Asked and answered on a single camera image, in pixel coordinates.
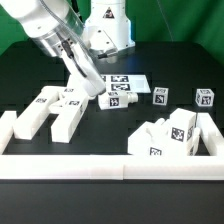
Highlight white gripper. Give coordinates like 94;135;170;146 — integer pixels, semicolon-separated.
61;41;106;97

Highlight white chair back frame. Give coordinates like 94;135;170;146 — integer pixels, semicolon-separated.
13;86;90;143

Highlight white chair seat part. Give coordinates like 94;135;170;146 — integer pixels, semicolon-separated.
127;118;201;157

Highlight white marker sheet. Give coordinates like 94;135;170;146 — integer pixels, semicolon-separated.
66;73;152;95

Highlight white U-shaped fence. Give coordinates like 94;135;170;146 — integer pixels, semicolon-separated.
0;113;224;180

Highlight black cable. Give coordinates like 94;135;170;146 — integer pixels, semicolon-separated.
70;0;84;21

